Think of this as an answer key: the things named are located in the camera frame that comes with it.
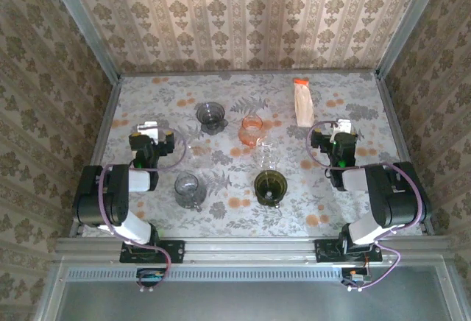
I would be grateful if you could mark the slotted metal grille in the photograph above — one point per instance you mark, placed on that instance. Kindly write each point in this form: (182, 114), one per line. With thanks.
(239, 274)

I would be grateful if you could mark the long aluminium mounting rail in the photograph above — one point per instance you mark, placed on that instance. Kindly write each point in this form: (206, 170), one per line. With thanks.
(250, 251)

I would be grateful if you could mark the clear glass coffee dripper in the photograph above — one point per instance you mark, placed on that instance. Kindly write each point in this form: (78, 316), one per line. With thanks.
(265, 157)

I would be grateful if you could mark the grey glass pitcher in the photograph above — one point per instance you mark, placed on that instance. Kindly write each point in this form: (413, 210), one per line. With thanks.
(187, 192)

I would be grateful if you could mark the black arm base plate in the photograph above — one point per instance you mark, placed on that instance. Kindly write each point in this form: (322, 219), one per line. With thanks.
(324, 251)
(173, 251)

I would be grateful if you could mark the aluminium table side rail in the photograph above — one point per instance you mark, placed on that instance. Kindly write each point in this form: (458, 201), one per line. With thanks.
(397, 133)
(96, 151)

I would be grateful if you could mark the aluminium frame post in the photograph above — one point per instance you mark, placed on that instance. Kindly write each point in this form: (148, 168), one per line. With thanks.
(88, 30)
(408, 23)

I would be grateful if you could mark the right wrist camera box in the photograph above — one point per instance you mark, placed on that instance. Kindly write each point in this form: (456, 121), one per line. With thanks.
(342, 126)

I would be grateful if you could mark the coffee filter bag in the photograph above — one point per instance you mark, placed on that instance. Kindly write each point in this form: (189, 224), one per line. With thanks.
(303, 104)

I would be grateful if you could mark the floral tablecloth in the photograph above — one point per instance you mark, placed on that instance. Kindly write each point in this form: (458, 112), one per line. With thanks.
(331, 203)

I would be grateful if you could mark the pink glass pitcher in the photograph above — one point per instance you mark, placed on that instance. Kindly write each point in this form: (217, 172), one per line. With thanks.
(252, 131)

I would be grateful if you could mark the small circuit board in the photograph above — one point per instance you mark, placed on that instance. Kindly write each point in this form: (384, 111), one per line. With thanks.
(151, 278)
(355, 277)

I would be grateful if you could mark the grey metal shelf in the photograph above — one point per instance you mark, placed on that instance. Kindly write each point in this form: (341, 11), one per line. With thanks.
(239, 302)

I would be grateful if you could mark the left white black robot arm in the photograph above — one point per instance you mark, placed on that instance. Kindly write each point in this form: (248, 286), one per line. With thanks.
(110, 196)

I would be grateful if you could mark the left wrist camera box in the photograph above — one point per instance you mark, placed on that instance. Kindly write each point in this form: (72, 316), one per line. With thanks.
(147, 129)

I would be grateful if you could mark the dark grey coffee dripper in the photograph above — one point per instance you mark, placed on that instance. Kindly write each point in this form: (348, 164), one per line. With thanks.
(210, 113)

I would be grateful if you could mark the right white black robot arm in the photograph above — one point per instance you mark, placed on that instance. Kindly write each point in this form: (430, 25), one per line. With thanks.
(390, 196)

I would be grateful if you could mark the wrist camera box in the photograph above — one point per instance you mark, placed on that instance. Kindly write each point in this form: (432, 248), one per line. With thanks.
(147, 129)
(342, 126)

